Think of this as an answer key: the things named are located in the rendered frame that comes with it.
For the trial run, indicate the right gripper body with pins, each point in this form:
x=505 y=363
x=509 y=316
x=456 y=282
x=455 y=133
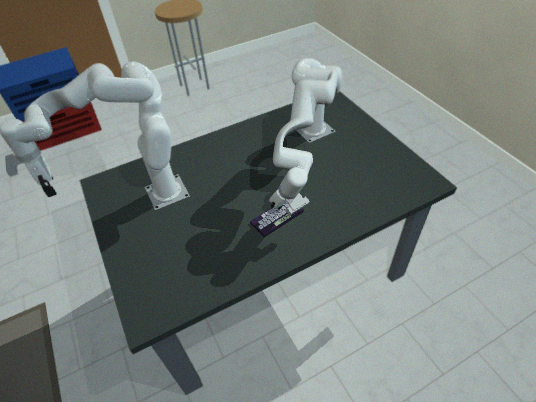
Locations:
x=37 y=167

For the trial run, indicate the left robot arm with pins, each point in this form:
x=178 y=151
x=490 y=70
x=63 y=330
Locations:
x=309 y=98

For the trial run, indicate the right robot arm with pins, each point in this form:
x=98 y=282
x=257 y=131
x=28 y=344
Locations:
x=99 y=82

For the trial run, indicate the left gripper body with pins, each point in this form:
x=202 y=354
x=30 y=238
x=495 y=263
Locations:
x=278 y=199

